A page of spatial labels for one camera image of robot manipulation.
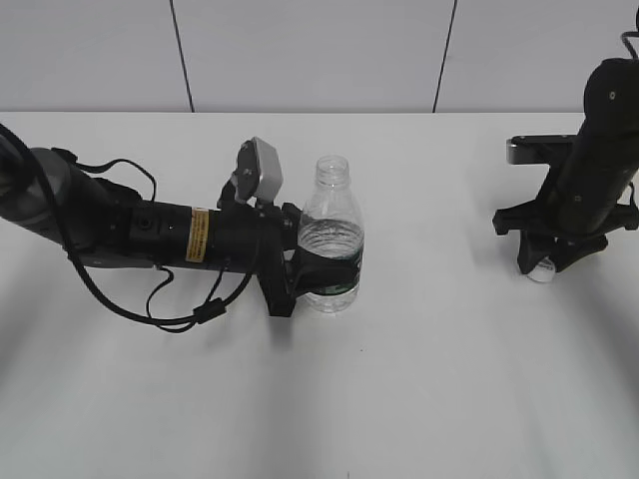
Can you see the clear plastic water bottle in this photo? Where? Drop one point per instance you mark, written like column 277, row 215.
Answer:
column 331, row 224

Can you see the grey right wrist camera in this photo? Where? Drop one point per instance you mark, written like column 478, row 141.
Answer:
column 539, row 149

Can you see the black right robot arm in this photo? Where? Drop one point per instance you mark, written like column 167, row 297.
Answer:
column 606, row 145

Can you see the white green bottle cap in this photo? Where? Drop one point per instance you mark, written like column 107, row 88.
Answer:
column 543, row 272

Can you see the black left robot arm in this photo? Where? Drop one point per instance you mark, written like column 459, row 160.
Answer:
column 101, row 224

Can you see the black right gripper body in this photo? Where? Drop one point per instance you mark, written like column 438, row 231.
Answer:
column 579, row 212

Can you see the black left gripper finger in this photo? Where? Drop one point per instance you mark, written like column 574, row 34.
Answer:
column 324, row 276
column 291, row 221

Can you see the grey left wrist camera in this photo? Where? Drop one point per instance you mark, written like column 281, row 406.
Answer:
column 258, row 175

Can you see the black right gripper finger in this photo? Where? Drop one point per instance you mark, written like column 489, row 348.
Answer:
column 533, row 248
column 566, row 252

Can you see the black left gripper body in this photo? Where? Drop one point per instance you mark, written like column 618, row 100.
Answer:
column 273, row 270

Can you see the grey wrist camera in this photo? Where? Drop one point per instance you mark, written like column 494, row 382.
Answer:
column 258, row 175
column 539, row 149

